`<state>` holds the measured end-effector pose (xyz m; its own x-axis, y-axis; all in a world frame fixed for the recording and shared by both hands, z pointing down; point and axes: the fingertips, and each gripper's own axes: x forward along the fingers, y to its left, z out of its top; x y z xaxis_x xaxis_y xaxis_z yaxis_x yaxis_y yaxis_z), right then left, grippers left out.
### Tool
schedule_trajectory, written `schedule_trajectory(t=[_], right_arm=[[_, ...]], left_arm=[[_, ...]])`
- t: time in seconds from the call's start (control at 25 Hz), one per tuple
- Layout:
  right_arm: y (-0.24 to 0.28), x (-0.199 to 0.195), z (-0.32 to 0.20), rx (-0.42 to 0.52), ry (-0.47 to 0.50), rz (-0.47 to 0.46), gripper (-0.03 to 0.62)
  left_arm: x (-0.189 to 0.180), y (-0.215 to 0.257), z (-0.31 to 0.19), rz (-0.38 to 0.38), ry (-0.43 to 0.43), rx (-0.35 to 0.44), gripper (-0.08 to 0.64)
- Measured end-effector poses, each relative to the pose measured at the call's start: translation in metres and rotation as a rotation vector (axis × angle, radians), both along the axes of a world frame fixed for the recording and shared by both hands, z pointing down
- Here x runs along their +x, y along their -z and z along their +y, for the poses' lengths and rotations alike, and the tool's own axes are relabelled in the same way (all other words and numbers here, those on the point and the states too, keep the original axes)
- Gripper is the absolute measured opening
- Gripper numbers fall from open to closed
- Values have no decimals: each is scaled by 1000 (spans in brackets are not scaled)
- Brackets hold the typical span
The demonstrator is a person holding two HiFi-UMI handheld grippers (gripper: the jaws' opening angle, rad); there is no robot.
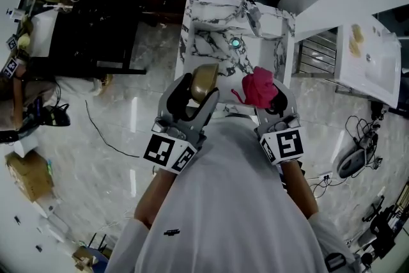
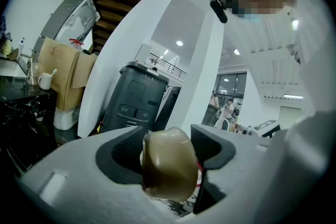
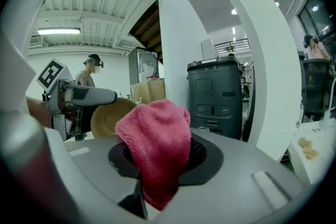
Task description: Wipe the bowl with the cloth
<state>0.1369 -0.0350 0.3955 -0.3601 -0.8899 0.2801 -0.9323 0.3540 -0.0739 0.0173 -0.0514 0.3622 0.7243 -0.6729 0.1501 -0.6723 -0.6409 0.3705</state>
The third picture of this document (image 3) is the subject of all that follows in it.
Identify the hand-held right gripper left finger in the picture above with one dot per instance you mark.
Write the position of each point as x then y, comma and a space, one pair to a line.
94, 168

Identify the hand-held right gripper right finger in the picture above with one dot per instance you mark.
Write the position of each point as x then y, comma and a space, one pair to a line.
231, 191

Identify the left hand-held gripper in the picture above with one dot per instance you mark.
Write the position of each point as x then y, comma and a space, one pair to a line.
53, 74

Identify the tan wooden bowl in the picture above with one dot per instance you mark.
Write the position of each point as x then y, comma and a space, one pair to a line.
110, 120

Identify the pink cloth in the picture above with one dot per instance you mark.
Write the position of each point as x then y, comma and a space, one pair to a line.
157, 139

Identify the person's left forearm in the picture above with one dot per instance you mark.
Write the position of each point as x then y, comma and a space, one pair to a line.
39, 112

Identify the grey metal cabinet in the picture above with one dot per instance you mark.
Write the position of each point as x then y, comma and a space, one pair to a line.
136, 65

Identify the large cardboard box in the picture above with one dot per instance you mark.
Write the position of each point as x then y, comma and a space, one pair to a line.
155, 90

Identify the long ceiling lamp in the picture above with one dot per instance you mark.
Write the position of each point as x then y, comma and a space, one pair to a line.
59, 31

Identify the wooden staircase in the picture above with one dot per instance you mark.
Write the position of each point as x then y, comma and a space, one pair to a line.
149, 31

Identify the ceiling air vent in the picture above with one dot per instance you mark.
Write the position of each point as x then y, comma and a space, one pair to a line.
35, 40

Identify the yellow sponge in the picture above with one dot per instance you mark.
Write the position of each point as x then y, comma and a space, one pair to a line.
305, 143
311, 154

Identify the black plastic machine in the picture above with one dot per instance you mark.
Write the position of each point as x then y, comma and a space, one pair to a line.
215, 97

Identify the clear water bottle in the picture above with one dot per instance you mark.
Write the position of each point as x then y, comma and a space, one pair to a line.
299, 118

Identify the white sink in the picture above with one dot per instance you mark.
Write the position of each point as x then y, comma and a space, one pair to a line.
323, 139

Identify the black balcony railing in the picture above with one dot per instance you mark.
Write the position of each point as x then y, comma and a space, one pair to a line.
236, 43

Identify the round ceiling light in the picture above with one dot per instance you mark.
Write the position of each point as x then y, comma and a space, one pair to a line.
234, 11

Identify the dark framed window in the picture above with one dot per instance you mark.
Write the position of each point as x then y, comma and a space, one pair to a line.
315, 21

